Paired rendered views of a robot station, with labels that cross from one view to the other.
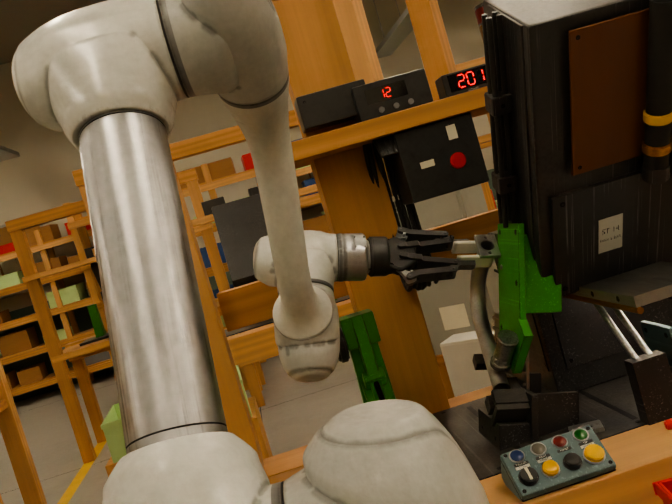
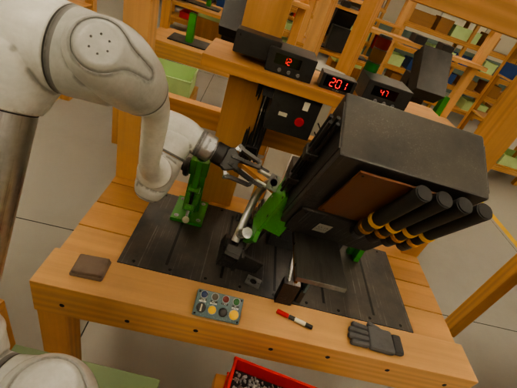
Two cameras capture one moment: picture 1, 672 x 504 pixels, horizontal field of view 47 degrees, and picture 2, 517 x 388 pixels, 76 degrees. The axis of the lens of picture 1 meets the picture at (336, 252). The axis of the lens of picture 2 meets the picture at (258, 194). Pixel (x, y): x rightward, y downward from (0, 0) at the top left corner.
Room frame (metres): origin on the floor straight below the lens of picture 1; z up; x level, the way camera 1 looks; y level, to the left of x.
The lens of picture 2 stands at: (0.48, -0.20, 1.84)
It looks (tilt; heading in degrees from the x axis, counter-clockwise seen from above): 35 degrees down; 357
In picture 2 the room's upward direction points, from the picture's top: 20 degrees clockwise
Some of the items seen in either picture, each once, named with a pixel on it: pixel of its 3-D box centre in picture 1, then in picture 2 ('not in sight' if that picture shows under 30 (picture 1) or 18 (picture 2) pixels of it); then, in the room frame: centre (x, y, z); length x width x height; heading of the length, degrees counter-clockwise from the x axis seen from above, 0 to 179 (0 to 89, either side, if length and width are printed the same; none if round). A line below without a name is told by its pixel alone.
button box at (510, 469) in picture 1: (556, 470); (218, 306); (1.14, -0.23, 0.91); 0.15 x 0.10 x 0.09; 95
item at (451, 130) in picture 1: (435, 159); (291, 109); (1.65, -0.26, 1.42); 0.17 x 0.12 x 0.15; 95
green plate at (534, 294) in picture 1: (527, 276); (278, 210); (1.39, -0.32, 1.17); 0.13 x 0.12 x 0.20; 95
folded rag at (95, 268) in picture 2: not in sight; (91, 266); (1.14, 0.19, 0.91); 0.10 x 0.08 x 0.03; 97
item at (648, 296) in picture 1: (622, 282); (315, 241); (1.36, -0.48, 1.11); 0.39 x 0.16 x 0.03; 5
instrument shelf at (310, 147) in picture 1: (465, 107); (329, 88); (1.71, -0.37, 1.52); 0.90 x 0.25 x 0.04; 95
